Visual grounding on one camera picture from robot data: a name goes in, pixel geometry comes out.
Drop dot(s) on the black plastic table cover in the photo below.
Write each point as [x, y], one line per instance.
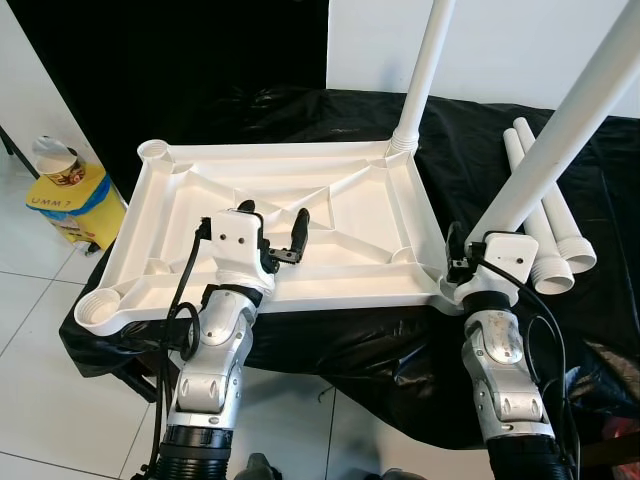
[400, 370]

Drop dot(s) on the yellow cardboard box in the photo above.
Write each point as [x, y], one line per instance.
[75, 210]

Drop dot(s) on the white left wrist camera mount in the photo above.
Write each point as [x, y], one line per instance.
[235, 245]

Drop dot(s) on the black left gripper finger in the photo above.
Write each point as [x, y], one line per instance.
[246, 207]
[301, 232]

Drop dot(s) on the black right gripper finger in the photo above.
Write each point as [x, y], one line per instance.
[456, 242]

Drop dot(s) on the robot right leg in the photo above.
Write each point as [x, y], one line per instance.
[402, 475]

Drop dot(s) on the white plastic table leg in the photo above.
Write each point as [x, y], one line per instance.
[545, 250]
[560, 130]
[572, 245]
[425, 70]

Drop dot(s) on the red plastic bag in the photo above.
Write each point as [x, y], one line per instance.
[625, 430]

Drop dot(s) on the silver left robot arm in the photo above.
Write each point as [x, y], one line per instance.
[215, 360]

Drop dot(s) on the printed paper cup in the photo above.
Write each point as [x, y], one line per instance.
[60, 170]

